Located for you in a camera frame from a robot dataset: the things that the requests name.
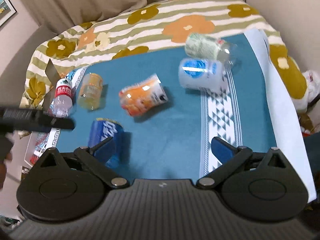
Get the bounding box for teal patterned mat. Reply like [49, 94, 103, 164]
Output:
[24, 28, 317, 203]

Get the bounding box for white plastic bag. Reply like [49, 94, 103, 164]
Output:
[303, 70, 320, 103]

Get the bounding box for yellow orange label cup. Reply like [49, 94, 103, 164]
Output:
[77, 73, 103, 111]

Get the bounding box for white blue label cup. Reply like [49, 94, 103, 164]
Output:
[178, 58, 228, 94]

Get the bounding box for grey open laptop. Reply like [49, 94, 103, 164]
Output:
[43, 60, 60, 111]

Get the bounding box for orange cartoon label cup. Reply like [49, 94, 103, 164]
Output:
[119, 74, 168, 117]

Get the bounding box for red label clear cup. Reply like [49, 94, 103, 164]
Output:
[53, 78, 73, 117]

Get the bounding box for floral striped bed quilt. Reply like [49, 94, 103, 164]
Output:
[20, 0, 308, 111]

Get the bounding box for framed wall picture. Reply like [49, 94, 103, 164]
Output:
[0, 0, 17, 27]

